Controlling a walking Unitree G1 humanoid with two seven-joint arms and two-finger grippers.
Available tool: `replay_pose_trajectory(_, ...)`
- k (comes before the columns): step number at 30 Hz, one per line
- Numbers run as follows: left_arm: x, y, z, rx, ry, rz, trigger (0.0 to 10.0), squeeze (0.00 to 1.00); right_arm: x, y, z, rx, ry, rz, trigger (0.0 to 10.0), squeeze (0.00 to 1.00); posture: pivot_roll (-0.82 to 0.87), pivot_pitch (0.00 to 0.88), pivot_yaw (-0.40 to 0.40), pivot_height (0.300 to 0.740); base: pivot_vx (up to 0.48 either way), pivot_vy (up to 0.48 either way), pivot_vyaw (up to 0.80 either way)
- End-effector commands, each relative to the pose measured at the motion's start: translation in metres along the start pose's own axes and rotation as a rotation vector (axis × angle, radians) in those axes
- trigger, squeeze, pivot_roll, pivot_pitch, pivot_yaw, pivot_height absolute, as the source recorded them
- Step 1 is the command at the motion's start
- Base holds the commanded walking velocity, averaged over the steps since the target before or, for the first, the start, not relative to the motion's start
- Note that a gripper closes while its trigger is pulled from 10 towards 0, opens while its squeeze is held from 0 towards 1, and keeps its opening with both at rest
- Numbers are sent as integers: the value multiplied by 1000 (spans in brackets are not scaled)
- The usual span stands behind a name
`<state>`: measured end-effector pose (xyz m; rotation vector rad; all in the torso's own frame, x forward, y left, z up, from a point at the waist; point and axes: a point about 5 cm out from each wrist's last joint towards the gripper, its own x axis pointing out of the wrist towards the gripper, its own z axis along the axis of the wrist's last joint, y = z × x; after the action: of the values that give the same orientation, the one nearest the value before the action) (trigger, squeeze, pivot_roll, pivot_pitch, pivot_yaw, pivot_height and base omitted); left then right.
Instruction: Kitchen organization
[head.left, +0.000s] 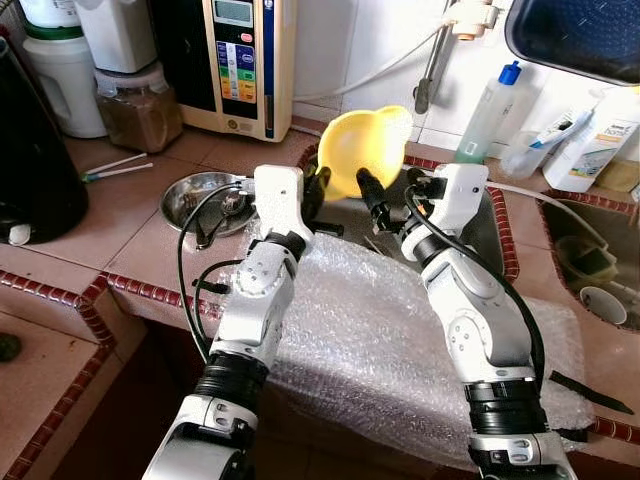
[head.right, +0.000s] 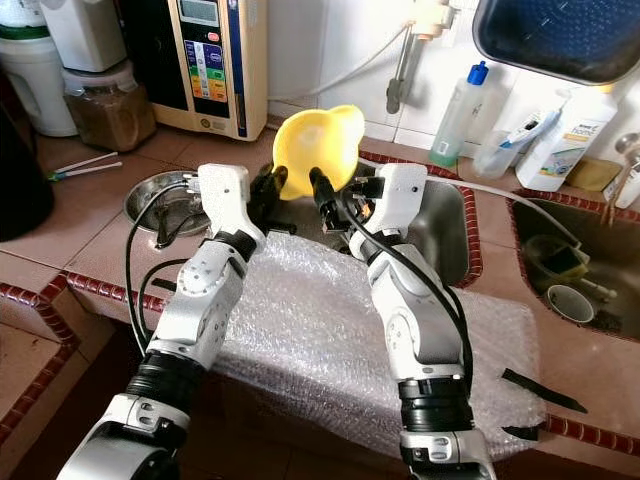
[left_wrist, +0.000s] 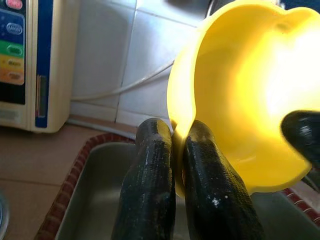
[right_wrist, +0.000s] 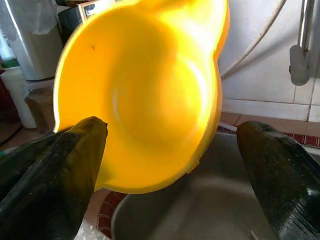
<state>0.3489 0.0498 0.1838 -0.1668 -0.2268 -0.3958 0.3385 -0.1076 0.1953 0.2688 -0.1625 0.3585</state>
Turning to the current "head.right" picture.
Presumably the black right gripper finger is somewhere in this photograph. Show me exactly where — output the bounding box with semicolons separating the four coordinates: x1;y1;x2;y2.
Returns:
309;167;349;237

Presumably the yellow plastic bowl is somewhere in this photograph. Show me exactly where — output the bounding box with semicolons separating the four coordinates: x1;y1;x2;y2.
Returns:
272;104;366;201

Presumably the stainless steel dish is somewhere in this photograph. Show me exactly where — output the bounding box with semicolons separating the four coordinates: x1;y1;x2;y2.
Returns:
123;170;211;238

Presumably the white plastic chopstick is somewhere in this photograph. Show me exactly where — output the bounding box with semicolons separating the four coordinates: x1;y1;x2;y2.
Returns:
50;160;121;184
47;152;116;177

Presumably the stainless steel sink basin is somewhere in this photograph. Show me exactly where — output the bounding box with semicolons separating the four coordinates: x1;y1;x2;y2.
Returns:
505;190;640;341
260;145;483;286

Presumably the soap bottle blue cap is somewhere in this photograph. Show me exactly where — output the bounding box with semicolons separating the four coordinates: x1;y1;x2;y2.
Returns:
428;60;491;169

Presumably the clear plastic cup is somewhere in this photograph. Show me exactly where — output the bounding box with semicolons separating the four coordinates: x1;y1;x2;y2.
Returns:
472;125;531;181

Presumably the clear bubble wrap sheet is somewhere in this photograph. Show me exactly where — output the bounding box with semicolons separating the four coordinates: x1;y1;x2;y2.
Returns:
165;232;548;463

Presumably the beige water ionizer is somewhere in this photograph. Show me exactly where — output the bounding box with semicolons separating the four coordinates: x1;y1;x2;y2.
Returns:
168;0;269;143

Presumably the blue white toothbrush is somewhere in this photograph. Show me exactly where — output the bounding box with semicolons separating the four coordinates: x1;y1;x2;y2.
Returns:
500;108;551;151

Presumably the glass jar brown powder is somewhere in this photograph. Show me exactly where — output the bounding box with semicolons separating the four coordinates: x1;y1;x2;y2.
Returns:
62;62;158;154

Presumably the white detergent bottle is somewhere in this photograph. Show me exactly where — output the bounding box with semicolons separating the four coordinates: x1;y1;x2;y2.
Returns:
515;85;616;193

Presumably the small bowl green sponge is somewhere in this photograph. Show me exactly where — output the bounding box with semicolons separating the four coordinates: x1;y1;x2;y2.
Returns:
520;235;589;291

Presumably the yellow sponge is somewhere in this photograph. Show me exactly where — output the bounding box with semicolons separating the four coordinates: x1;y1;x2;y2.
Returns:
565;158;623;193

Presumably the white mug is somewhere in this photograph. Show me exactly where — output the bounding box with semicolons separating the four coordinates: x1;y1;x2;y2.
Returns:
545;285;598;326

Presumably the black round kettle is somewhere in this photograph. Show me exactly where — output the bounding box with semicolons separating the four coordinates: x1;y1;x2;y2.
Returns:
0;75;56;241

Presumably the white plastic container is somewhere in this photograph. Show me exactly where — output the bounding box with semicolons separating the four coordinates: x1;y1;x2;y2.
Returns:
40;0;121;74

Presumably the dark blue tray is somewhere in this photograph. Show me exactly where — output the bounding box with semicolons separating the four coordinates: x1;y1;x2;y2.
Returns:
472;0;640;87

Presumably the white jug green band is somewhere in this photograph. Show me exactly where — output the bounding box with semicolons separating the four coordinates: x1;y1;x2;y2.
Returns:
0;0;76;139

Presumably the chrome sink faucet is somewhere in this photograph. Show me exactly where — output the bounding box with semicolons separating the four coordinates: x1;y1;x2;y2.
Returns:
603;130;640;213

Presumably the long black tape strip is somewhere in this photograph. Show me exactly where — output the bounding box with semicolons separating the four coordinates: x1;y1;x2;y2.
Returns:
502;367;589;415

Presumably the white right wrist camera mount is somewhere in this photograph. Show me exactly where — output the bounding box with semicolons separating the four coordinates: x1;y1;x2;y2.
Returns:
370;163;429;236

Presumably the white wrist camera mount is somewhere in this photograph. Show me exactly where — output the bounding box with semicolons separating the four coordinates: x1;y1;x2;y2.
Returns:
370;163;429;236
198;163;256;241

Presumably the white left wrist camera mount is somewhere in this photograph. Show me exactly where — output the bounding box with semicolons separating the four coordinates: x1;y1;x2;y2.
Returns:
198;163;256;241

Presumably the chrome wall tap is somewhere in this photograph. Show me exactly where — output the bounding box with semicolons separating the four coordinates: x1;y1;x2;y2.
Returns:
385;0;461;116

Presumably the thin white hose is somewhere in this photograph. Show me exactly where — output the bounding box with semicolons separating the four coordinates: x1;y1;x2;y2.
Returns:
265;25;411;106

